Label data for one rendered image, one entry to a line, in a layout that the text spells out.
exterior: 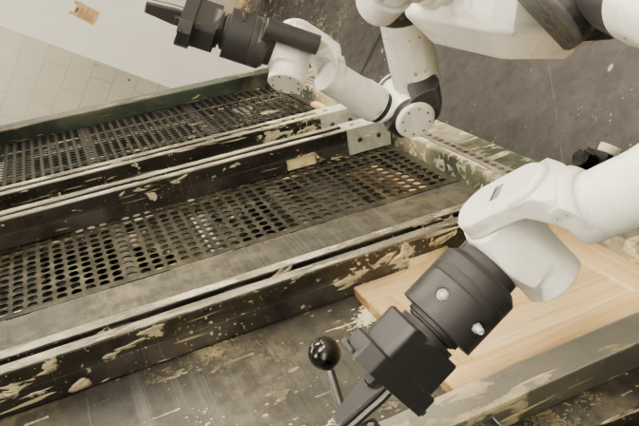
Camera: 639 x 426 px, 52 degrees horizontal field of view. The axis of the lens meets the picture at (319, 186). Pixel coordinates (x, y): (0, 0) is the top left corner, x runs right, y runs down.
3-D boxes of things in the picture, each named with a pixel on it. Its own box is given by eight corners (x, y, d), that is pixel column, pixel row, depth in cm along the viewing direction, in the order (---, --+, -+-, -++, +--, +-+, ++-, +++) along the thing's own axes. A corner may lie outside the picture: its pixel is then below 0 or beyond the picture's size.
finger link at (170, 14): (147, -4, 109) (183, 9, 110) (144, 12, 111) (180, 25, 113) (145, 2, 108) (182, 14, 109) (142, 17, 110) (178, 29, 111)
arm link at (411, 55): (432, 90, 136) (415, -8, 121) (456, 124, 126) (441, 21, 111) (379, 109, 136) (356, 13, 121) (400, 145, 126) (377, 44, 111)
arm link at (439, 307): (370, 378, 59) (461, 282, 60) (326, 325, 67) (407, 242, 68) (440, 439, 65) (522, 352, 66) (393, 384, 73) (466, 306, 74)
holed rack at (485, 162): (593, 208, 117) (594, 205, 116) (581, 213, 116) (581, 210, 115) (279, 65, 259) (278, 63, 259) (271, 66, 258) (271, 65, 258)
